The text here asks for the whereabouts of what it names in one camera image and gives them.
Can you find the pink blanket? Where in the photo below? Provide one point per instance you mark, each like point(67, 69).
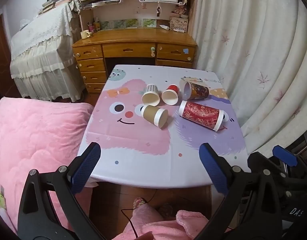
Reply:
point(36, 140)

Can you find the patterned pouch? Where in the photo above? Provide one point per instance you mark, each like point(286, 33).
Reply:
point(179, 24)

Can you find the checkered paper cup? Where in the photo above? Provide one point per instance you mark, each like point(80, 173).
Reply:
point(151, 95)

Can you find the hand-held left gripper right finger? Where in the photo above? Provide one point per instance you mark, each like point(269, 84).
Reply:
point(214, 168)

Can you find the cartoon printed tablecloth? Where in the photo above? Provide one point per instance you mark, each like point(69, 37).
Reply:
point(148, 145)

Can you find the small red paper cup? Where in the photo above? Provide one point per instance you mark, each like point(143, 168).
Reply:
point(170, 94)

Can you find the dark brown patterned paper cup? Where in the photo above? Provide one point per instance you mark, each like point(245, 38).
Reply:
point(196, 90)

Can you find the patterned slipper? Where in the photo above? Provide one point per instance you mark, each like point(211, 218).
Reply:
point(139, 202)
point(166, 208)

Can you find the person's pink pajama leg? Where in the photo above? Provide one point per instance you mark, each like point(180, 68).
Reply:
point(163, 226)

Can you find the wooden desk hutch shelf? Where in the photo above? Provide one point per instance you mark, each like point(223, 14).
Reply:
point(133, 10)

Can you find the white tube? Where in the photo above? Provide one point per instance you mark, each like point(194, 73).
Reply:
point(164, 27)

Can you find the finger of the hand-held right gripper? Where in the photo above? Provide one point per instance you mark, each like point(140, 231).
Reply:
point(284, 155)
point(258, 161)

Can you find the lace covered piano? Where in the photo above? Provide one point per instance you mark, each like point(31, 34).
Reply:
point(43, 52)

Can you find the brown wooden door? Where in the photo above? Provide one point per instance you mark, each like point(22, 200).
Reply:
point(0, 57)

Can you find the wooden desk with drawers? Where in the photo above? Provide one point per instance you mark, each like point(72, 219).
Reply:
point(133, 43)

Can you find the pen holder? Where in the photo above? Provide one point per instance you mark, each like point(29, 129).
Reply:
point(96, 26)

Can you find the white floral curtain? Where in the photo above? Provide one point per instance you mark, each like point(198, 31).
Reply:
point(256, 55)

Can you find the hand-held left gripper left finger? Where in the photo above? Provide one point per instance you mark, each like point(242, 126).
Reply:
point(85, 166)

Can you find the stack of books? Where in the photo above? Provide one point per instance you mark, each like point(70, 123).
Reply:
point(49, 5)

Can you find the hanging keys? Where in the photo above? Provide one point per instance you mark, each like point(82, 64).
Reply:
point(158, 11)

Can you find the plain brown paper cup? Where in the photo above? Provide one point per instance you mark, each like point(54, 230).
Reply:
point(154, 115)

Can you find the tall red patterned paper cup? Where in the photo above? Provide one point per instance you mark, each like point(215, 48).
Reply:
point(202, 115)

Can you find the yellow mug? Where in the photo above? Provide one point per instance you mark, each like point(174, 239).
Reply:
point(85, 34)

